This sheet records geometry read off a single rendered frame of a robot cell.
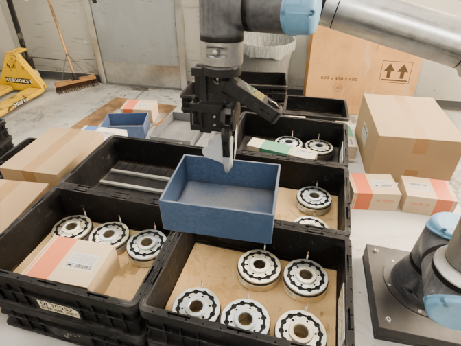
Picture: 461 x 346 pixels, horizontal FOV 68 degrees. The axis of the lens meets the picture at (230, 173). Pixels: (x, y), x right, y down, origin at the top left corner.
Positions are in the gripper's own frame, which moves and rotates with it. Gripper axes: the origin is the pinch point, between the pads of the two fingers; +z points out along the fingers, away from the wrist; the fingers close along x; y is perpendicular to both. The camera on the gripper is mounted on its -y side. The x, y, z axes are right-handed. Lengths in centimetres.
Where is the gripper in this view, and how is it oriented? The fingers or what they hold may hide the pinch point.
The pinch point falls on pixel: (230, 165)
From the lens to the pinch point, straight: 70.7
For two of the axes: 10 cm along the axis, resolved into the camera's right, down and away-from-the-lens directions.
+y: -9.7, -1.3, 1.8
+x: -2.2, 4.9, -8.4
